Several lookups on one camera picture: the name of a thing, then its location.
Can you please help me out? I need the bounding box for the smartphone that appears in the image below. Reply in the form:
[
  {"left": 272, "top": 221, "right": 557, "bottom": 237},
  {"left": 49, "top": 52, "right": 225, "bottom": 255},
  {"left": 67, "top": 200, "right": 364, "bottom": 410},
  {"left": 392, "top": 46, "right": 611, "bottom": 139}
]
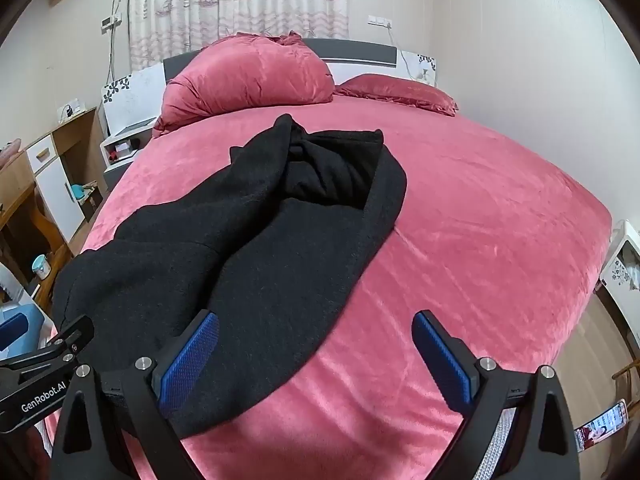
[{"left": 574, "top": 399, "right": 628, "bottom": 453}]

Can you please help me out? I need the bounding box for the white cable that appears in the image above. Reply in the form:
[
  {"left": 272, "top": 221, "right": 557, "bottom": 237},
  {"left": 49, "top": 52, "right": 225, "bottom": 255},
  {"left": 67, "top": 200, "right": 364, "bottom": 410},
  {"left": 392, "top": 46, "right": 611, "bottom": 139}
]
[{"left": 384, "top": 24, "right": 436, "bottom": 83}]

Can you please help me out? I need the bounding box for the wooden desk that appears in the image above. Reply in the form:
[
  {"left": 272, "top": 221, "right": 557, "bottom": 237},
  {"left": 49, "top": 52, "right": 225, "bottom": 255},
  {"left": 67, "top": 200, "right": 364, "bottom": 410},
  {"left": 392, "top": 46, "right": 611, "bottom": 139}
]
[{"left": 0, "top": 150, "right": 71, "bottom": 311}]

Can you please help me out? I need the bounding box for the blue cushioned office chair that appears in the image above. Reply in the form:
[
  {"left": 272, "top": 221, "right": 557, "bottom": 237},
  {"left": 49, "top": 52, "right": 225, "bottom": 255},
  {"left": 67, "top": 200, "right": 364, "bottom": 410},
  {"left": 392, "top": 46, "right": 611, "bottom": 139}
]
[{"left": 0, "top": 287, "right": 53, "bottom": 356}]

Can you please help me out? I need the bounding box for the grey and white headboard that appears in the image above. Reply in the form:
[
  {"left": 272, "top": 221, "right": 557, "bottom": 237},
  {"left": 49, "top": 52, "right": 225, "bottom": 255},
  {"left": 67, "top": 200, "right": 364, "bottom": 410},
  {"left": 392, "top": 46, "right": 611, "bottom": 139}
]
[{"left": 100, "top": 37, "right": 441, "bottom": 136}]

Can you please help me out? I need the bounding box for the black knit garment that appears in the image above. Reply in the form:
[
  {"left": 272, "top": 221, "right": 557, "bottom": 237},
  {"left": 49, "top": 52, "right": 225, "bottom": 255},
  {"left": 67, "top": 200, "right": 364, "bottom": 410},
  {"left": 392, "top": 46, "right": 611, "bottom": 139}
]
[{"left": 51, "top": 114, "right": 407, "bottom": 438}]

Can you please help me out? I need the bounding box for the white floral-print cabinet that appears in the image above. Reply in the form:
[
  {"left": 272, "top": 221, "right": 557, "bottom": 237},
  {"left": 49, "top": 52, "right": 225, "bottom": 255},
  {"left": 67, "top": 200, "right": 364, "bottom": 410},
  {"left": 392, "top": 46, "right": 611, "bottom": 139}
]
[{"left": 600, "top": 220, "right": 640, "bottom": 306}]

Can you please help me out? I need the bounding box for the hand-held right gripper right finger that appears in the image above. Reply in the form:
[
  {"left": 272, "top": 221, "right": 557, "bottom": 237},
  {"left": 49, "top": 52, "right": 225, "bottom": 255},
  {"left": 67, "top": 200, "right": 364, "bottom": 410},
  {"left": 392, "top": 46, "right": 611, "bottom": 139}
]
[{"left": 411, "top": 310, "right": 581, "bottom": 480}]

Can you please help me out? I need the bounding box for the wooden cabinet with white doors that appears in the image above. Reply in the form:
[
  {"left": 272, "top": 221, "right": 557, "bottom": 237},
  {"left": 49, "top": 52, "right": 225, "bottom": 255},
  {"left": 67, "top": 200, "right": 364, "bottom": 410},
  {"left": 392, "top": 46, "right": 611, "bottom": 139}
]
[{"left": 25, "top": 105, "right": 108, "bottom": 241}]

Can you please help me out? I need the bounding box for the printed white curtain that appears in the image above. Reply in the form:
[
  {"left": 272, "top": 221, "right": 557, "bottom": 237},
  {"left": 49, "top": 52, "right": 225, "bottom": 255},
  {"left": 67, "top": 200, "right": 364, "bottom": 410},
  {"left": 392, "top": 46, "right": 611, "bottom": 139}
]
[{"left": 127, "top": 0, "right": 351, "bottom": 73}]

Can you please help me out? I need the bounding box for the white and grey nightstand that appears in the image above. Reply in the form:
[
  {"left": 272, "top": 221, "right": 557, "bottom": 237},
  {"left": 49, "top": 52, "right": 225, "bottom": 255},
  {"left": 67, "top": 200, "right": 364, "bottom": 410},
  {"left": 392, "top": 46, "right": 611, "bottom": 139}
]
[{"left": 100, "top": 117, "right": 161, "bottom": 191}]

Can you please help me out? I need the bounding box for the pink pillow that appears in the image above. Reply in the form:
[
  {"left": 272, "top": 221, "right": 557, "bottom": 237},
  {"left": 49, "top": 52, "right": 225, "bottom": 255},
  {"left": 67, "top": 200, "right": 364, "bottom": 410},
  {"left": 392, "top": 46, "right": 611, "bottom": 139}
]
[{"left": 334, "top": 73, "right": 460, "bottom": 117}]

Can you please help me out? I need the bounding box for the bed with pink sheet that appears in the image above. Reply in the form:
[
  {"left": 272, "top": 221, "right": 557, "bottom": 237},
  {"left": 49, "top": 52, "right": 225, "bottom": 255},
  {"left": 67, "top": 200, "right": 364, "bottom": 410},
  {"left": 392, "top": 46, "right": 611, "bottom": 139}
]
[{"left": 42, "top": 95, "right": 613, "bottom": 480}]

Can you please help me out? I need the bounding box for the wooden chair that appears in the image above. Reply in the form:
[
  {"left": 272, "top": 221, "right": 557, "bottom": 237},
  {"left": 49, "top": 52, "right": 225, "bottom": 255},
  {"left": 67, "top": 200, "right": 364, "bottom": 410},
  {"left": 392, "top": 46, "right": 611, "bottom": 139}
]
[{"left": 612, "top": 350, "right": 640, "bottom": 401}]

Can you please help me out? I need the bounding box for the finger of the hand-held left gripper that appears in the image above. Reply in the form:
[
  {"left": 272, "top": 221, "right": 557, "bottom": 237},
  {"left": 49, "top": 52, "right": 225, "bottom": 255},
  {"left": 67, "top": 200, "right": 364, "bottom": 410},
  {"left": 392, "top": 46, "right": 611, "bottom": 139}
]
[
  {"left": 47, "top": 314, "right": 96, "bottom": 361},
  {"left": 0, "top": 311, "right": 29, "bottom": 351}
]

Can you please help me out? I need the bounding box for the pink plush item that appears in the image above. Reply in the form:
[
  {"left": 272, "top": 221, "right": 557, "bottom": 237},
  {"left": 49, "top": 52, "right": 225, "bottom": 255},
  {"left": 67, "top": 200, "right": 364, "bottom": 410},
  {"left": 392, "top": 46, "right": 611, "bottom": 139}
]
[{"left": 0, "top": 140, "right": 23, "bottom": 168}]

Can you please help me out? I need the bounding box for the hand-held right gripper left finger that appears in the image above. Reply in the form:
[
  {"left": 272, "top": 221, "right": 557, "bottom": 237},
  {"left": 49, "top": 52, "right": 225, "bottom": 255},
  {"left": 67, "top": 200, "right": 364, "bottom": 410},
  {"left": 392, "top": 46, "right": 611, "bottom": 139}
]
[{"left": 50, "top": 310, "right": 221, "bottom": 480}]

